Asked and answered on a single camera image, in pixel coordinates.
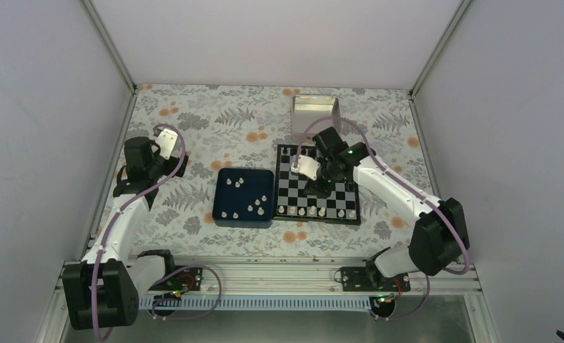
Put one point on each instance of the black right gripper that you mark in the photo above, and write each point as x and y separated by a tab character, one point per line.
324	191

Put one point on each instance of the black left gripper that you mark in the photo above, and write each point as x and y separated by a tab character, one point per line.
174	161

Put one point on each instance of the dark blue piece tray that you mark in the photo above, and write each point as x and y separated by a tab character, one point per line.
243	198

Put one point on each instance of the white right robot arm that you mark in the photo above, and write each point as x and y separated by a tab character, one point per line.
439	233

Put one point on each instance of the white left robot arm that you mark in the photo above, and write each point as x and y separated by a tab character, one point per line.
101	286

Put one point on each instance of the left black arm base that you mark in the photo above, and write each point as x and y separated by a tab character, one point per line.
165	296

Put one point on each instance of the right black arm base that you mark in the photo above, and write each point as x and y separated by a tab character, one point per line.
363	279

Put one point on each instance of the black white chess board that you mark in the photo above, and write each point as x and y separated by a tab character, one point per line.
292	203

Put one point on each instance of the silver metal tin box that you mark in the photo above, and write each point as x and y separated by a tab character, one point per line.
308	108

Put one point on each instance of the floral patterned table mat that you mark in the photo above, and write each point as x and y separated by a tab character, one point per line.
241	126

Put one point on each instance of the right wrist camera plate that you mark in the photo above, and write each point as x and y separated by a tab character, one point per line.
306	166

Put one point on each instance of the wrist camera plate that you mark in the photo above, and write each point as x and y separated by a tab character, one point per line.
306	166
166	141

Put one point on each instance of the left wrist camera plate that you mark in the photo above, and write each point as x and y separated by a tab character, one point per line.
166	141

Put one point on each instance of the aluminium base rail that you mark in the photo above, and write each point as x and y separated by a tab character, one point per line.
284	283

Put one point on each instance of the aluminium frame post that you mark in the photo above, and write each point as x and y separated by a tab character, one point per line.
448	33
109	44

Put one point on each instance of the right aluminium frame post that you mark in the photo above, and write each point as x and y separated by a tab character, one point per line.
448	33

